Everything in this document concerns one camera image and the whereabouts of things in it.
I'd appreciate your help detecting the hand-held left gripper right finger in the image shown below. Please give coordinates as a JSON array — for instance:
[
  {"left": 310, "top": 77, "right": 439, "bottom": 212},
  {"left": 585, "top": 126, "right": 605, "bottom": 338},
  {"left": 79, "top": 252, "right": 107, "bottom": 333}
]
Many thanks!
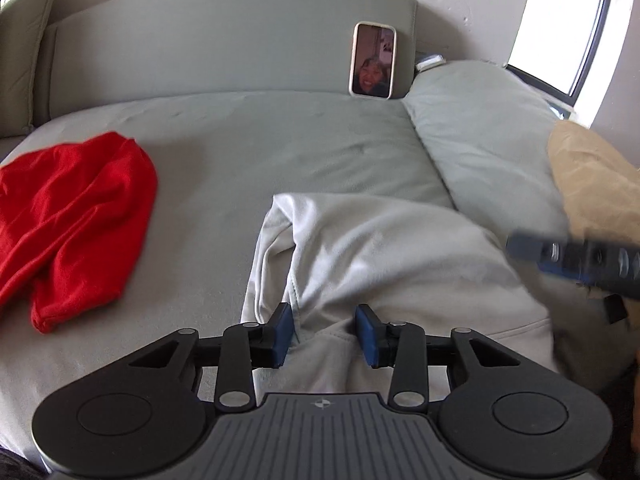
[{"left": 354, "top": 304, "right": 533, "bottom": 413}]

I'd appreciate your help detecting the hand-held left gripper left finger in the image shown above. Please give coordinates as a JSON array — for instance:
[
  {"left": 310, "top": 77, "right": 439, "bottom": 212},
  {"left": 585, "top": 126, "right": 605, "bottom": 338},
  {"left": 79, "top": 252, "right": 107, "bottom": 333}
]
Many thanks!
[{"left": 112, "top": 302, "right": 293, "bottom": 411}]

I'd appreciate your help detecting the small silver box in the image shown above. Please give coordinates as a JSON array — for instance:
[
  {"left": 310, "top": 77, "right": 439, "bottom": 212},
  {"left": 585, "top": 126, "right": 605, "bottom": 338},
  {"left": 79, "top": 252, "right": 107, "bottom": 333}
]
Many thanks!
[{"left": 415, "top": 52, "right": 447, "bottom": 72}]

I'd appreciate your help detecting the light green loose pillow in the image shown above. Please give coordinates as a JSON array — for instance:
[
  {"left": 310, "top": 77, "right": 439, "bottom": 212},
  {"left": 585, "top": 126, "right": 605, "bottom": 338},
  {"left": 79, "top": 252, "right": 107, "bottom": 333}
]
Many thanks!
[{"left": 0, "top": 0, "right": 63, "bottom": 138}]

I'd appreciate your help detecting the beige sweatshirt with cord lettering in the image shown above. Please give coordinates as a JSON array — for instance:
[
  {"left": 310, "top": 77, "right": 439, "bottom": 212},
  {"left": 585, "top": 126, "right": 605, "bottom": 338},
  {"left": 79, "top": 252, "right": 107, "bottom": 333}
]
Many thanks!
[{"left": 240, "top": 192, "right": 551, "bottom": 396}]

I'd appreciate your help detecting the smartphone in beige case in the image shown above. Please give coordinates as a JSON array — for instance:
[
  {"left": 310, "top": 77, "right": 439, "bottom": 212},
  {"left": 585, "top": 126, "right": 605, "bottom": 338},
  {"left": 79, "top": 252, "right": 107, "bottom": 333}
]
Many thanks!
[{"left": 348, "top": 21, "right": 398, "bottom": 101}]

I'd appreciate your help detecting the black framed window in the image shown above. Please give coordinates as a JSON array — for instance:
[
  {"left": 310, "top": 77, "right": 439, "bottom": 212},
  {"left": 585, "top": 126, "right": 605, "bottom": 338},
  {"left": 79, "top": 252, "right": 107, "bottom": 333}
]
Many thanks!
[{"left": 505, "top": 0, "right": 640, "bottom": 126}]

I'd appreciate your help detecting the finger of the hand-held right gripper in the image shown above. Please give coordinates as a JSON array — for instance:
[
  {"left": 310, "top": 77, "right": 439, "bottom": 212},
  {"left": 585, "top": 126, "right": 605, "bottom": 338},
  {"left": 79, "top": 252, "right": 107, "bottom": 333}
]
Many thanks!
[{"left": 505, "top": 231, "right": 640, "bottom": 303}]

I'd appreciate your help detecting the red knit garment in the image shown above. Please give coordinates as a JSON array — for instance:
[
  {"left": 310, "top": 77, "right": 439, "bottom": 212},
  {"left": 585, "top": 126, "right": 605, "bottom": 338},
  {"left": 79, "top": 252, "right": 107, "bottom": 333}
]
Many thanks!
[{"left": 0, "top": 131, "right": 158, "bottom": 335}]

